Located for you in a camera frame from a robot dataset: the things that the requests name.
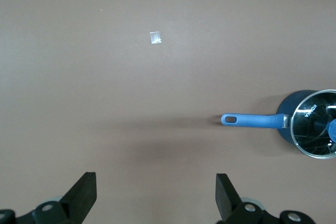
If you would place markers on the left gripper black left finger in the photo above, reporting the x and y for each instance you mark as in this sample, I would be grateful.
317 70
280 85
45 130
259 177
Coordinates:
78 197

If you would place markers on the glass lid blue knob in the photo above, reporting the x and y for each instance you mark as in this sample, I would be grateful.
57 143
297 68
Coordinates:
309 129

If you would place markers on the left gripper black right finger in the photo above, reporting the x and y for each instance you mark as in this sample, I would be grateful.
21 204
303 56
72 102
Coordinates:
228 200

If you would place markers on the small clear tape piece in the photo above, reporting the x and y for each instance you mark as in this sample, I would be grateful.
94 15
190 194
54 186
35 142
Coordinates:
155 37

